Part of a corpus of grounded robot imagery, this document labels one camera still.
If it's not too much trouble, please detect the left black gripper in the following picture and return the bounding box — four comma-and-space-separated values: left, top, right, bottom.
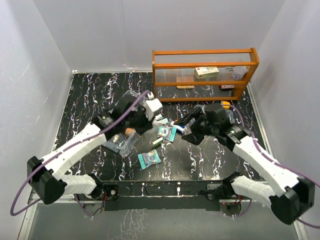
123, 104, 155, 136

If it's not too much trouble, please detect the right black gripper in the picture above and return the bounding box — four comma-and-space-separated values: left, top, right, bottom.
174, 107, 219, 145

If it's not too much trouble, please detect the brown medicine bottle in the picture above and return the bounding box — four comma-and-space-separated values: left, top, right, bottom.
124, 128, 136, 137

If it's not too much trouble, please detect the white blue cylinder bottle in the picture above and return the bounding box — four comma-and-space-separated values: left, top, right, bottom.
170, 121, 188, 135

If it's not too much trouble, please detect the teal tape packet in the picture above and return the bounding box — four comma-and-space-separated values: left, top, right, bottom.
157, 126, 177, 142

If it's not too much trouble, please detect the clear plastic medicine kit box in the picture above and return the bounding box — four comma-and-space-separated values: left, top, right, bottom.
102, 131, 140, 157

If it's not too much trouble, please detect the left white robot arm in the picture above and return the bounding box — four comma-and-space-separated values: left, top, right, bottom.
27, 95, 163, 205

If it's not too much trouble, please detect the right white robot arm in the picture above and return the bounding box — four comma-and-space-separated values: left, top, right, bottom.
174, 103, 316, 225

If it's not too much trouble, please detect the small green medicine box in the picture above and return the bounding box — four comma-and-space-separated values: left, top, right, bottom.
151, 137, 164, 148

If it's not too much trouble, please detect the beige medicine box on shelf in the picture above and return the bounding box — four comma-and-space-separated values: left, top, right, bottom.
194, 66, 220, 80

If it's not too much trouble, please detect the white green sachet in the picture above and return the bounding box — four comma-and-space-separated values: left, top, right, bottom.
154, 114, 163, 121

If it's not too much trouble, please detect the clear plastic tray insert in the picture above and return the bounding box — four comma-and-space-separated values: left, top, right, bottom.
119, 90, 141, 105

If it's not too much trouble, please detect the white teal sachet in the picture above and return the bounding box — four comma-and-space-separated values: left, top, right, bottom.
152, 118, 169, 126

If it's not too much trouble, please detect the yellow grey small device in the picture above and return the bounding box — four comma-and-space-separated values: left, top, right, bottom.
220, 100, 231, 110

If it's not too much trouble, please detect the flat wooden piece under shelf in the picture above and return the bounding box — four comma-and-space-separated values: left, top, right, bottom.
176, 85, 195, 90

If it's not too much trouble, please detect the teal packet near front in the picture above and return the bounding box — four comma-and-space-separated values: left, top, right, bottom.
138, 149, 161, 170

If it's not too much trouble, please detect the red white box under shelf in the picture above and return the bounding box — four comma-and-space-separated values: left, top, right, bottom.
219, 84, 235, 91

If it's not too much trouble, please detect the orange wooden shelf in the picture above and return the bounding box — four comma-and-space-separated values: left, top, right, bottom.
152, 47, 260, 102

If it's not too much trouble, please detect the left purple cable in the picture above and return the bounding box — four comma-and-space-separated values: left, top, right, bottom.
9, 90, 155, 216

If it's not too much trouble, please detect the purple cable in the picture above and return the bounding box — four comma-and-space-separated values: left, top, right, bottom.
228, 104, 320, 229
9, 90, 155, 216

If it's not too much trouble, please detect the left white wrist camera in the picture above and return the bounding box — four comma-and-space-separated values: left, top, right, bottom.
143, 92, 163, 121

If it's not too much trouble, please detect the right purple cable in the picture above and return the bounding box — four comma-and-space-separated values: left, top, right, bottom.
228, 104, 320, 229

